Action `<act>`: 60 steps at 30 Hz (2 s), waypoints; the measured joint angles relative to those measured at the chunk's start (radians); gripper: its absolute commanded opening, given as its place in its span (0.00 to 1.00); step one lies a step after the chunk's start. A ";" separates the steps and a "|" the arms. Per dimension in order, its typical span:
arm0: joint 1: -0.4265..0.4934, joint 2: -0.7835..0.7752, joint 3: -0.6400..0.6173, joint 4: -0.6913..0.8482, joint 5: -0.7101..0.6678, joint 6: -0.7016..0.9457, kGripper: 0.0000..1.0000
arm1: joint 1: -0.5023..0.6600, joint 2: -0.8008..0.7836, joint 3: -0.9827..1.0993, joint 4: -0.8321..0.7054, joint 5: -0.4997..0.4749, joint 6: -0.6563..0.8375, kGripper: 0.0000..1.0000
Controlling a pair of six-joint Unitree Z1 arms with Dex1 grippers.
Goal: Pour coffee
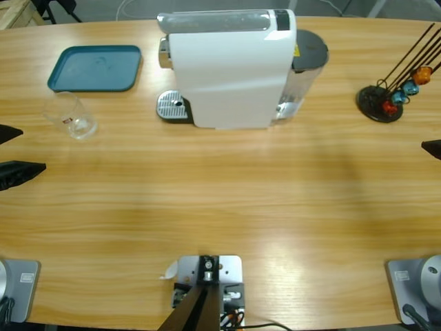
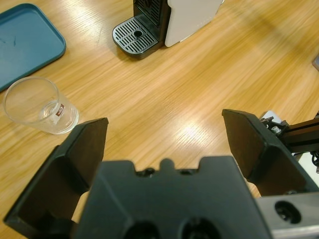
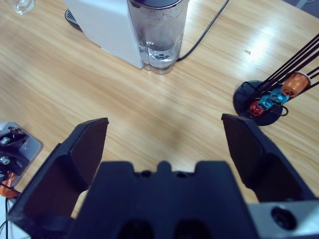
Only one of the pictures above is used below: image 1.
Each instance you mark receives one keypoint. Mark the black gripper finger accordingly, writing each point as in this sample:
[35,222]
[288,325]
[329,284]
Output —
[20,172]
[434,148]
[8,133]

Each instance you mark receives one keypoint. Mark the clear drinking glass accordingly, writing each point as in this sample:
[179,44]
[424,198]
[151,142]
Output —
[81,128]

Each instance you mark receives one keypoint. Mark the orange coffee capsule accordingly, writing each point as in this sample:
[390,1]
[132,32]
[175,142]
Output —
[422,76]

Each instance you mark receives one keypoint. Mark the white capsule coffee machine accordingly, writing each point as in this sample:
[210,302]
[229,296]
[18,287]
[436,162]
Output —
[224,69]

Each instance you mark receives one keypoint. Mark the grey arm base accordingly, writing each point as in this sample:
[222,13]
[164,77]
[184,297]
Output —
[24,289]
[403,286]

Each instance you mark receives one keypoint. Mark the red coffee capsule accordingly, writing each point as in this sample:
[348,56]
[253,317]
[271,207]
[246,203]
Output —
[389,107]

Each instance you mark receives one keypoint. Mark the blue coffee capsule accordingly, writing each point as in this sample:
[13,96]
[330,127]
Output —
[411,88]
[398,97]

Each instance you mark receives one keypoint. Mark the black capsule holder with rods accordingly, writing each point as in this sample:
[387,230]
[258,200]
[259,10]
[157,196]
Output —
[370,100]

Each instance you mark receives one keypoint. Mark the teal plastic tray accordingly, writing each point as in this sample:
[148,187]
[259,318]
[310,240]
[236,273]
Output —
[96,69]

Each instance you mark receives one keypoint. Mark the light wooden crate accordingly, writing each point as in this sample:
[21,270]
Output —
[17,13]

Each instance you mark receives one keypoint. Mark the black chair legs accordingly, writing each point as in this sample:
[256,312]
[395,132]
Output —
[74,16]

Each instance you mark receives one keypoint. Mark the clear water tank black lid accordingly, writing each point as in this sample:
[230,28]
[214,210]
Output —
[310,48]

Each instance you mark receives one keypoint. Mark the white tape tab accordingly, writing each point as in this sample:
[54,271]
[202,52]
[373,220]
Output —
[170,270]

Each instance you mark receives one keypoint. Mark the grey metal frame leg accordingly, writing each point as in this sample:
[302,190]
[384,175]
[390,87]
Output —
[377,7]

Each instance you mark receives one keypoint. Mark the white block with dark post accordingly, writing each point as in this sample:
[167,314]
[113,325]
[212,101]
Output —
[229,269]

